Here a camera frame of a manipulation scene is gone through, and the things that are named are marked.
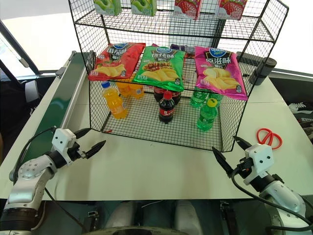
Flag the black slanted pole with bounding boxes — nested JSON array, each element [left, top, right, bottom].
[[0, 19, 41, 75]]

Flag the red handled scissors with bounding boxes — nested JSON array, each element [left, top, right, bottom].
[[256, 128, 283, 150]]

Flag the green potato chip bag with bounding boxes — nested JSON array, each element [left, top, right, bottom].
[[132, 45, 186, 93]]

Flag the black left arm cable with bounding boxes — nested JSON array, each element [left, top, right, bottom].
[[12, 126, 57, 184]]

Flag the green conveyor belt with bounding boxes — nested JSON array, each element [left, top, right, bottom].
[[23, 52, 87, 163]]

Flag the black patterned bag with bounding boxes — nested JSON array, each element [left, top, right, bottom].
[[288, 100, 313, 143]]

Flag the black wire mesh rack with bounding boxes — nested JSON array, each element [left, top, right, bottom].
[[67, 0, 289, 153]]

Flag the green apple drink carton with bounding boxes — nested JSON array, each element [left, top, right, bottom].
[[130, 0, 158, 17], [94, 0, 122, 17]]

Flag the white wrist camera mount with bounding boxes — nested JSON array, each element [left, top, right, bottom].
[[51, 128, 77, 159], [243, 143, 274, 186]]

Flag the grey rounded shape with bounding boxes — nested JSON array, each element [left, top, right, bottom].
[[174, 199, 204, 235], [104, 200, 138, 232]]

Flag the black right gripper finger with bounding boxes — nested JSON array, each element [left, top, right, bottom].
[[233, 136, 252, 150], [211, 146, 235, 179]]

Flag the purple snack packet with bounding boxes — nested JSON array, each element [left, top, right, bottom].
[[170, 44, 194, 54]]

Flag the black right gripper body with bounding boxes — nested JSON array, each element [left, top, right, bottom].
[[234, 157, 255, 179]]

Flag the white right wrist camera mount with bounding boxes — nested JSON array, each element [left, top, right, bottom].
[[243, 143, 274, 186]]

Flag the dark grey cylinder motor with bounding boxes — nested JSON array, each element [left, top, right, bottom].
[[249, 57, 277, 86]]

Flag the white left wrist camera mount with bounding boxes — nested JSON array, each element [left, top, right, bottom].
[[51, 128, 77, 159]]

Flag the red strawberry drink carton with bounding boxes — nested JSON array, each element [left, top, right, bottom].
[[217, 0, 248, 21], [174, 0, 202, 21]]

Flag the red potato chip bag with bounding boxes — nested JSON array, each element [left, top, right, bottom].
[[88, 42, 146, 82]]

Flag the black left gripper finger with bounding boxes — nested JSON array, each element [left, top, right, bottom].
[[85, 140, 107, 159], [73, 127, 92, 139]]

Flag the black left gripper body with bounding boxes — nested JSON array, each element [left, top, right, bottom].
[[66, 141, 87, 163]]

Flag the green soda bottle yellow cap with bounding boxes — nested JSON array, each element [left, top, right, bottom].
[[197, 98, 219, 132]]

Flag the magenta potato chip bag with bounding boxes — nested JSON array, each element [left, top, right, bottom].
[[194, 46, 248, 101]]

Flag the black office chair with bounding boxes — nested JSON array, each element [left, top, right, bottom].
[[0, 58, 42, 116]]

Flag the orange soda bottle blue cap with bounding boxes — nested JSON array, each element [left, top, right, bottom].
[[101, 81, 129, 120]]

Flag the cola bottle red cap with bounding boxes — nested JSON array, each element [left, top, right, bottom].
[[158, 91, 176, 124]]

